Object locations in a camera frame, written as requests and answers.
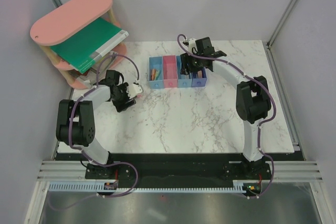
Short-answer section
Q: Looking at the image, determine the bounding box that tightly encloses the pink oval shelf rack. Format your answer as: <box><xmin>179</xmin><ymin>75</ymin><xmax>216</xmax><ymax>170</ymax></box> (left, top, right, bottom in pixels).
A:
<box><xmin>30</xmin><ymin>0</ymin><xmax>127</xmax><ymax>90</ymax></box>

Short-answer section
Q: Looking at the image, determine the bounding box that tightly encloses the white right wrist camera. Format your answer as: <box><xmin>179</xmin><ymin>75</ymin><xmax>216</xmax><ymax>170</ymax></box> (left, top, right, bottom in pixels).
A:
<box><xmin>183</xmin><ymin>38</ymin><xmax>197</xmax><ymax>54</ymax></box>

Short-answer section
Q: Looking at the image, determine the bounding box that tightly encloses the light blue drawer bin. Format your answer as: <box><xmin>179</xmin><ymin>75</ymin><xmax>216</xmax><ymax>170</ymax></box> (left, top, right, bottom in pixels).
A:
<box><xmin>148</xmin><ymin>56</ymin><xmax>164</xmax><ymax>89</ymax></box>

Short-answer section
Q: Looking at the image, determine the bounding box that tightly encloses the sky blue drawer bin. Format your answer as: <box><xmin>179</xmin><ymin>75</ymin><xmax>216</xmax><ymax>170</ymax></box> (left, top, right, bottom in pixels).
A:
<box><xmin>176</xmin><ymin>56</ymin><xmax>192</xmax><ymax>88</ymax></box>

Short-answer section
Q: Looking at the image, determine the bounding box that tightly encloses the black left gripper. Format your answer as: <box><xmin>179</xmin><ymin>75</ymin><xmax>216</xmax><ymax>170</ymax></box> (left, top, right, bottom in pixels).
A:
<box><xmin>111</xmin><ymin>82</ymin><xmax>136</xmax><ymax>113</ymax></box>

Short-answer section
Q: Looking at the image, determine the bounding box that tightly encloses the green mini stapler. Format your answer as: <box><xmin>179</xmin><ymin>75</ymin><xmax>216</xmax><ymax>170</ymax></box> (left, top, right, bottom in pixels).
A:
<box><xmin>155</xmin><ymin>69</ymin><xmax>161</xmax><ymax>80</ymax></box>

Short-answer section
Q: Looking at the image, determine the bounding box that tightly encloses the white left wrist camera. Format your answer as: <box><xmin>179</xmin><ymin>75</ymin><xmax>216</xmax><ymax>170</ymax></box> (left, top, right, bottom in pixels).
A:
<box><xmin>127</xmin><ymin>82</ymin><xmax>143</xmax><ymax>99</ymax></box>

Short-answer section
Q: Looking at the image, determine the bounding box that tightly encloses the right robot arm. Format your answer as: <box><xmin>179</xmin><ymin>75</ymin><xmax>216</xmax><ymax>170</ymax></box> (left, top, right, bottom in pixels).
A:
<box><xmin>177</xmin><ymin>34</ymin><xmax>276</xmax><ymax>179</ymax></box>

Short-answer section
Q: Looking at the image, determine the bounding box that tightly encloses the pink drawer bin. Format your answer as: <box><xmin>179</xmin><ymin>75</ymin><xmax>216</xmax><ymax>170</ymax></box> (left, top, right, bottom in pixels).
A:
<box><xmin>163</xmin><ymin>55</ymin><xmax>178</xmax><ymax>88</ymax></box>

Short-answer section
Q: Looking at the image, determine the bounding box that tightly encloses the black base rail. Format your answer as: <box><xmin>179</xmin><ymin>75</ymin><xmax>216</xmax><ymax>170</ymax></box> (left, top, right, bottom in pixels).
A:
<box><xmin>54</xmin><ymin>151</ymin><xmax>275</xmax><ymax>189</ymax></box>

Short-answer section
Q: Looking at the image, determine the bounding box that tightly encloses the purple blue drawer bin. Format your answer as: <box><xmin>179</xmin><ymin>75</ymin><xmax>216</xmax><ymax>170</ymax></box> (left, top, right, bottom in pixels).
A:
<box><xmin>191</xmin><ymin>67</ymin><xmax>207</xmax><ymax>88</ymax></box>

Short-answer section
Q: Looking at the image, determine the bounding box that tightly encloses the pink eraser stick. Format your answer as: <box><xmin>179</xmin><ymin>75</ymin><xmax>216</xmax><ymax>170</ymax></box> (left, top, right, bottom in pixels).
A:
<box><xmin>197</xmin><ymin>70</ymin><xmax>203</xmax><ymax>79</ymax></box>

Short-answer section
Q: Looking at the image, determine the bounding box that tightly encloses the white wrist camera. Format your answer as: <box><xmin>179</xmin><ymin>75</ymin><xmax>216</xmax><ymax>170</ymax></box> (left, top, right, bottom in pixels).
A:
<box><xmin>183</xmin><ymin>38</ymin><xmax>197</xmax><ymax>54</ymax></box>
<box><xmin>127</xmin><ymin>82</ymin><xmax>143</xmax><ymax>99</ymax></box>

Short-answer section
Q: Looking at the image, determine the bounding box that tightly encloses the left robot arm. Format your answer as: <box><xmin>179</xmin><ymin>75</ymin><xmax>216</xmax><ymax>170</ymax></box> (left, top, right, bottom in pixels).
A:
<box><xmin>56</xmin><ymin>70</ymin><xmax>143</xmax><ymax>178</ymax></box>

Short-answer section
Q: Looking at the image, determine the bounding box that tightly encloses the white cable duct strip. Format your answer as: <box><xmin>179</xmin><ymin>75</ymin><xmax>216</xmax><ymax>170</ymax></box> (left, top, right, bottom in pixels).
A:
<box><xmin>48</xmin><ymin>179</ymin><xmax>264</xmax><ymax>191</ymax></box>

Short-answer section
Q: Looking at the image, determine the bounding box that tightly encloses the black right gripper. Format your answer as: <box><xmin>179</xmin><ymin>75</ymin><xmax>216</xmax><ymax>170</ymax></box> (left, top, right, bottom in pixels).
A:
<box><xmin>180</xmin><ymin>50</ymin><xmax>203</xmax><ymax>76</ymax></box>

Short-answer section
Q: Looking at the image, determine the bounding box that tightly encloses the green binder book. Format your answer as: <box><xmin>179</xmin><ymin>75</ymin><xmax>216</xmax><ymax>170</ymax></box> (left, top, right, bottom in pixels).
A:
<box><xmin>50</xmin><ymin>18</ymin><xmax>129</xmax><ymax>73</ymax></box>

